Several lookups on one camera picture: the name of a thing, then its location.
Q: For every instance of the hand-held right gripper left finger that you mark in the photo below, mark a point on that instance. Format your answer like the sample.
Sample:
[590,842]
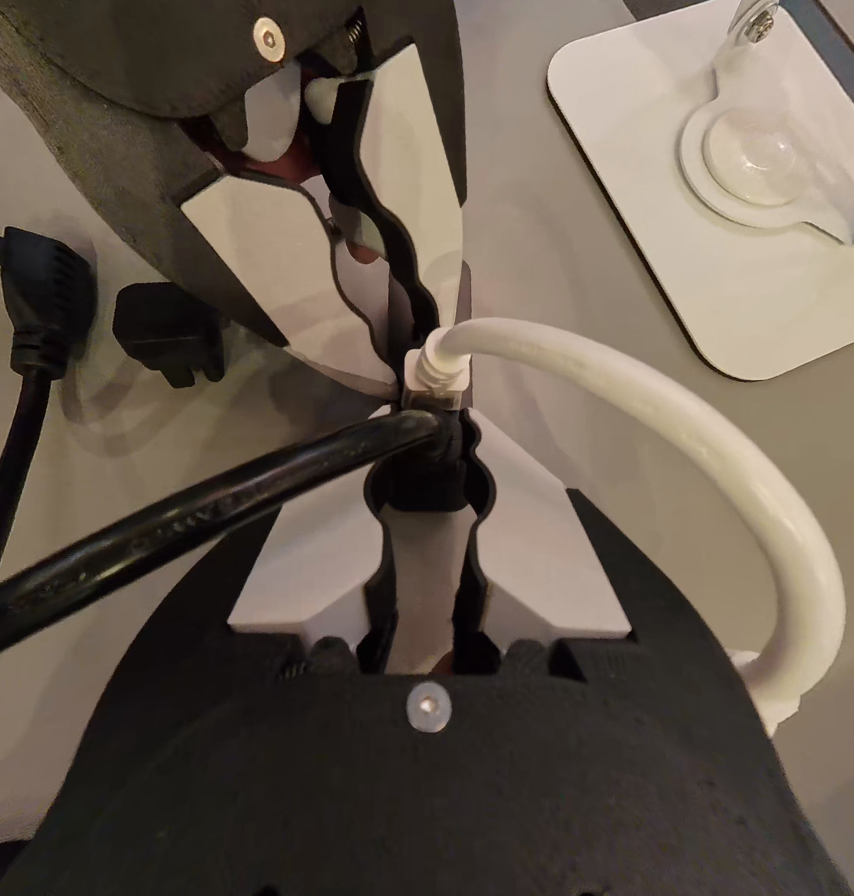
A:
[308,581]

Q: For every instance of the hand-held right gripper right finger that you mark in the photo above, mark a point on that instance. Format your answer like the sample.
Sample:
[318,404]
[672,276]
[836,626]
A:
[546,560]

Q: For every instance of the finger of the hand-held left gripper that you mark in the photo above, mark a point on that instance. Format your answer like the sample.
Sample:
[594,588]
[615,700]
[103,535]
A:
[420,175]
[259,259]

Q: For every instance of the black power strip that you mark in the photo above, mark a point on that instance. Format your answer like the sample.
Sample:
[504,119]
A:
[427,502]

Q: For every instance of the black power plug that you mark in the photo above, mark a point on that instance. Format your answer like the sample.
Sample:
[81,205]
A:
[441,448]

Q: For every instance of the white power plug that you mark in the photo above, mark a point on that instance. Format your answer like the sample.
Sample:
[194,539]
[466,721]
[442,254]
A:
[434,371]

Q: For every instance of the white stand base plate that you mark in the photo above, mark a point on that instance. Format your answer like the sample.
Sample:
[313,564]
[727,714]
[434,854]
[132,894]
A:
[644,175]

